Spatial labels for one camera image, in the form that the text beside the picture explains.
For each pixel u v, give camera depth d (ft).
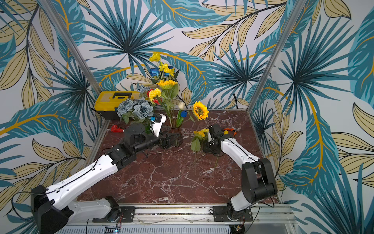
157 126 1.89
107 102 3.37
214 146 2.18
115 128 3.48
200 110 2.17
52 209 1.23
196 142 3.12
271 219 2.41
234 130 3.49
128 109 2.35
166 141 1.96
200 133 3.23
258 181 1.46
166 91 2.40
